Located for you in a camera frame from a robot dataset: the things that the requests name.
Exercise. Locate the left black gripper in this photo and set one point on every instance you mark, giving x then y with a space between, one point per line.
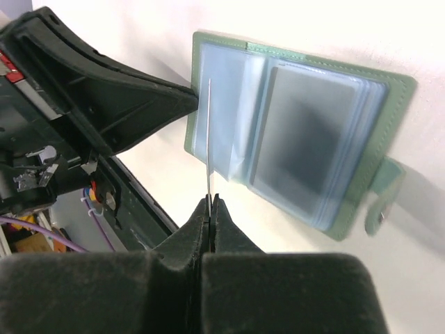
66 109

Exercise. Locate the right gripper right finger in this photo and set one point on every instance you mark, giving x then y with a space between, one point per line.
244 290

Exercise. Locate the green card holder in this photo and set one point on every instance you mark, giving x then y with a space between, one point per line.
310 135

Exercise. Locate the dark credit card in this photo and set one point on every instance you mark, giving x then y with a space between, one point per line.
209 154

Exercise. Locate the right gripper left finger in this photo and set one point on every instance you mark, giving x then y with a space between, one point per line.
143 291

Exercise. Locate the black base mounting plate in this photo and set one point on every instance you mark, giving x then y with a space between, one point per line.
137 219

